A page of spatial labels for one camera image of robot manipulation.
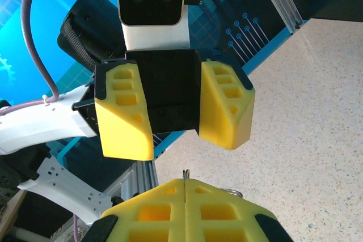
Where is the blue circuit print side panel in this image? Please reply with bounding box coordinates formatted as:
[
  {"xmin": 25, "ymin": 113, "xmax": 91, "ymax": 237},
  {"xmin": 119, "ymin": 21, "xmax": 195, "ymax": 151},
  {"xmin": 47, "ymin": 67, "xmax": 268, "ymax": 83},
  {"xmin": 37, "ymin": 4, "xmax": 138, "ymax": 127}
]
[{"xmin": 0, "ymin": 0, "xmax": 309, "ymax": 169}]

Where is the left white camera bracket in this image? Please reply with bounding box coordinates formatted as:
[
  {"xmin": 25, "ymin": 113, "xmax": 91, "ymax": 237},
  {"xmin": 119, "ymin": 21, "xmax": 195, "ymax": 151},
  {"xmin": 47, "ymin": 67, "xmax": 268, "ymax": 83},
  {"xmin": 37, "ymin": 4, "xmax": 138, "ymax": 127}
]
[{"xmin": 121, "ymin": 5, "xmax": 191, "ymax": 52}]

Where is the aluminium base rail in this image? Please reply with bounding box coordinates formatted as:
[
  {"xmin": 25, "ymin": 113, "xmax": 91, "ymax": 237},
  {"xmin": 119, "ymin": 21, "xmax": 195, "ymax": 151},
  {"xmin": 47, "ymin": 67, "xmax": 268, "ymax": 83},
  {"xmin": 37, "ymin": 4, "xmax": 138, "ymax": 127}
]
[{"xmin": 134, "ymin": 158, "xmax": 159, "ymax": 194}]

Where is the thin silver wire ring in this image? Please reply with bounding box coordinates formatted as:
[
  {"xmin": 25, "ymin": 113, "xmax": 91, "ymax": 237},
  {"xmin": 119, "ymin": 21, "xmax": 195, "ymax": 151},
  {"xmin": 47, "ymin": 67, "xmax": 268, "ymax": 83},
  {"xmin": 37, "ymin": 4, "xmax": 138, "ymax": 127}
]
[{"xmin": 220, "ymin": 187, "xmax": 244, "ymax": 198}]

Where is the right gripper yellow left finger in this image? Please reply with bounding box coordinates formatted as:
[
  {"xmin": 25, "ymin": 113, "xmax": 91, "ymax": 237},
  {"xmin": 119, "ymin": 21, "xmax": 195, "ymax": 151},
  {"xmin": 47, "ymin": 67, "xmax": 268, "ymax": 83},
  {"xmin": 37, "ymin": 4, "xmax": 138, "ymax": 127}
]
[{"xmin": 90, "ymin": 179, "xmax": 187, "ymax": 242}]

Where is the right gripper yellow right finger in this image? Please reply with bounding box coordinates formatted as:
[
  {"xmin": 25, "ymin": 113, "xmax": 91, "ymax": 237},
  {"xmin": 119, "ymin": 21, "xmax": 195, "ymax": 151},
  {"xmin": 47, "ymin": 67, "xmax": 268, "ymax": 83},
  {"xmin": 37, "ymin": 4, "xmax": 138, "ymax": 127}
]
[{"xmin": 185, "ymin": 179, "xmax": 294, "ymax": 242}]

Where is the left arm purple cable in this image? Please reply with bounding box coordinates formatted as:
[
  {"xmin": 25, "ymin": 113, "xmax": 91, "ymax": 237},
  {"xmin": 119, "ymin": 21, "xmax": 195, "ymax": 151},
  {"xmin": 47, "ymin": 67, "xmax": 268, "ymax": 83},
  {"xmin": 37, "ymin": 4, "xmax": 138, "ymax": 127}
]
[{"xmin": 0, "ymin": 0, "xmax": 62, "ymax": 117}]

